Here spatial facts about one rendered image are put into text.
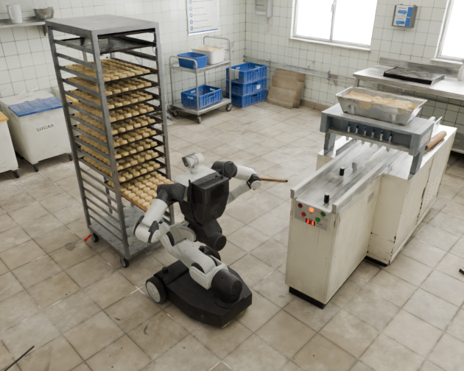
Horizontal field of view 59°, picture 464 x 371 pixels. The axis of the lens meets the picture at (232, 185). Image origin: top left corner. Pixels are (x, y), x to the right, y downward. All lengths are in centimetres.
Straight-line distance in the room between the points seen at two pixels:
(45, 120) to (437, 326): 429
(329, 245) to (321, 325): 60
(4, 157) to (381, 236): 390
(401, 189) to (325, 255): 76
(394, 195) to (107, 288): 223
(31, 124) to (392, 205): 381
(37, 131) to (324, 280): 358
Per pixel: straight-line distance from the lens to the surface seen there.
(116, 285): 335
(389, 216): 328
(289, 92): 704
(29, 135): 513
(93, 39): 270
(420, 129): 307
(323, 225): 263
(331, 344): 293
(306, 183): 274
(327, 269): 284
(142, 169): 318
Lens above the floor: 219
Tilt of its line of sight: 29 degrees down
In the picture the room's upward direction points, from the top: straight up
